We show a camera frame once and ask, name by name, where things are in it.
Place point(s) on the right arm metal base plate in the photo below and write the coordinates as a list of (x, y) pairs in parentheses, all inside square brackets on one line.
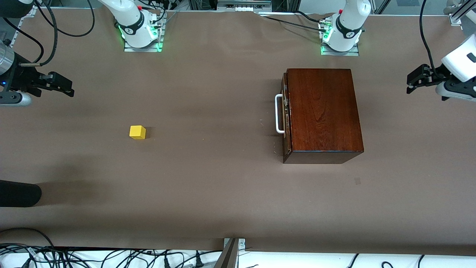
[(143, 49)]

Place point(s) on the metal bracket with grey beam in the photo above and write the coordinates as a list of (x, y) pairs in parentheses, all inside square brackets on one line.
[(231, 253)]

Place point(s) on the aluminium side rail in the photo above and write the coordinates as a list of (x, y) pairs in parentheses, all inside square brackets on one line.
[(22, 22)]

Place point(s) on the aluminium corner frame profile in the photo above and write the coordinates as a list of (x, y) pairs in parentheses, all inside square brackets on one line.
[(459, 13)]

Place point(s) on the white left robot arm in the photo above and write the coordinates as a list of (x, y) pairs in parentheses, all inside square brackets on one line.
[(349, 18)]

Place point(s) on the dark brown wooden box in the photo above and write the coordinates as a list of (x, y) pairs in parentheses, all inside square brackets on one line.
[(323, 111)]

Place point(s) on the brown table cover sheet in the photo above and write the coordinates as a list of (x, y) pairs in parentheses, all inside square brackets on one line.
[(186, 186)]

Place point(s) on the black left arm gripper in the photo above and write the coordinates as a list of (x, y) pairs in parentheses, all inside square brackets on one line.
[(437, 76)]

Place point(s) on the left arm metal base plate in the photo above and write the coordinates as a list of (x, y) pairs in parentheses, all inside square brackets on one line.
[(340, 53)]

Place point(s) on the black ribbed cylinder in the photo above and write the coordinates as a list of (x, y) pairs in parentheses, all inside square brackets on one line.
[(18, 193)]

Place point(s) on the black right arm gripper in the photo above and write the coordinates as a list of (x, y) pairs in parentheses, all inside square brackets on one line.
[(20, 79)]

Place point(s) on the silver metal frame bar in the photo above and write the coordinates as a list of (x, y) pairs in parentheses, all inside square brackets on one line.
[(243, 4)]

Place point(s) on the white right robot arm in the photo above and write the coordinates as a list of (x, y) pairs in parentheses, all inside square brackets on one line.
[(130, 15)]

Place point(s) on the yellow wooden cube block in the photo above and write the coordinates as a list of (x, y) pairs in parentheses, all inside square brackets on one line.
[(137, 132)]

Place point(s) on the black power plug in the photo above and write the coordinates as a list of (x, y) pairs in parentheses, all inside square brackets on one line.
[(166, 262), (199, 262)]

